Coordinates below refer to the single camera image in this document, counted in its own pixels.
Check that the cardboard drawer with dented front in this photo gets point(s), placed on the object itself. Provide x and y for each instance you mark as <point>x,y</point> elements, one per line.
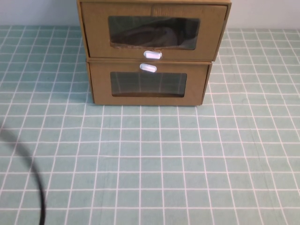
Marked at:
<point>98,35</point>

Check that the cardboard drawer with clear window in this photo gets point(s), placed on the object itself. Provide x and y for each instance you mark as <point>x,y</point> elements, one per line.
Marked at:
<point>100,89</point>

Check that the green checked tablecloth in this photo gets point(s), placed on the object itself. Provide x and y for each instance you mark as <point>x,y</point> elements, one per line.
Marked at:
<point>150,164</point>

